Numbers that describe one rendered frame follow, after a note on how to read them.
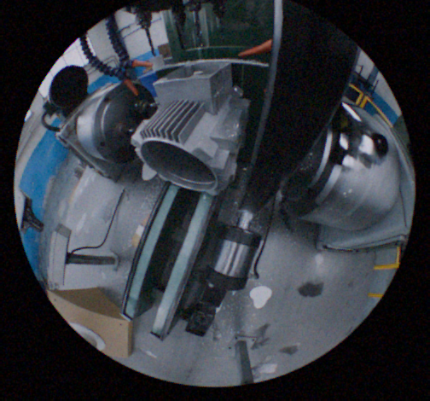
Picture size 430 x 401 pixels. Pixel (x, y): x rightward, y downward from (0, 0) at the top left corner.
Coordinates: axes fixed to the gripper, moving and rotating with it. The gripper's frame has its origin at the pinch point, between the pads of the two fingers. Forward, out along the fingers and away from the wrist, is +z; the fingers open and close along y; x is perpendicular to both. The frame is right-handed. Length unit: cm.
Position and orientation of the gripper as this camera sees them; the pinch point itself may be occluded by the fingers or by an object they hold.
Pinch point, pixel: (37, 225)
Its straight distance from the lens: 47.6
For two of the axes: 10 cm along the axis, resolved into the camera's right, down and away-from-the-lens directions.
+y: 3.2, -8.7, 3.8
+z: 5.3, 5.0, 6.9
